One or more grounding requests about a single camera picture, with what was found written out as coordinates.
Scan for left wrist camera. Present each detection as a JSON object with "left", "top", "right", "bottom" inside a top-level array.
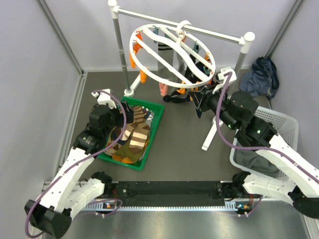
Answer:
[{"left": 91, "top": 92, "right": 116, "bottom": 109}]

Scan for brown striped sock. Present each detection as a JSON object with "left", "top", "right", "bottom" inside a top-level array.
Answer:
[{"left": 105, "top": 105, "right": 150, "bottom": 163}]

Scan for white laundry basket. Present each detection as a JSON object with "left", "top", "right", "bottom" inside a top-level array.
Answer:
[{"left": 229, "top": 107, "right": 299, "bottom": 181}]

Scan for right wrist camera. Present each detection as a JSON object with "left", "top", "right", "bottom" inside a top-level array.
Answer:
[{"left": 213, "top": 66, "right": 237, "bottom": 94}]

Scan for white round sock hanger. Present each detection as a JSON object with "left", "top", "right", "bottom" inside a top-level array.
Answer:
[{"left": 129, "top": 20, "right": 216, "bottom": 96}]

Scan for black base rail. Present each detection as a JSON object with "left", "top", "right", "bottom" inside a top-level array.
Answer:
[{"left": 112, "top": 181, "right": 225, "bottom": 207}]

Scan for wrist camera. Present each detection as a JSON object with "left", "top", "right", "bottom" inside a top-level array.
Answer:
[
  {"left": 91, "top": 92, "right": 116, "bottom": 109},
  {"left": 213, "top": 66, "right": 237, "bottom": 94}
]

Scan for dark navy hanging socks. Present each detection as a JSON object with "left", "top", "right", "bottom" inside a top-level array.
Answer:
[{"left": 163, "top": 53, "right": 212, "bottom": 105}]

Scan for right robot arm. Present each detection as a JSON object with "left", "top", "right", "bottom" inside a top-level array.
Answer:
[{"left": 189, "top": 91, "right": 319, "bottom": 219}]

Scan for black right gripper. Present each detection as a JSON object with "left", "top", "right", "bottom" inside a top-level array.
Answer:
[{"left": 189, "top": 81, "right": 237, "bottom": 131}]

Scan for grey striped sock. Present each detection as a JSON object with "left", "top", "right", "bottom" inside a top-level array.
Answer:
[{"left": 157, "top": 42, "right": 174, "bottom": 79}]

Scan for white drying rack stand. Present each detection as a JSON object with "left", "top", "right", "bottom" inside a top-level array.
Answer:
[{"left": 107, "top": 0, "right": 256, "bottom": 151}]

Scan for blue clothes pile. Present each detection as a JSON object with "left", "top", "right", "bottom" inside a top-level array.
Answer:
[{"left": 239, "top": 57, "right": 280, "bottom": 99}]

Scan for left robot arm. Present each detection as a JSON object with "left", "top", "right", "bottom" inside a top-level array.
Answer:
[{"left": 24, "top": 101, "right": 134, "bottom": 239}]

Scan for green plastic bin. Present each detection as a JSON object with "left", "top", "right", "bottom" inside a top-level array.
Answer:
[{"left": 98, "top": 97, "right": 164, "bottom": 170}]

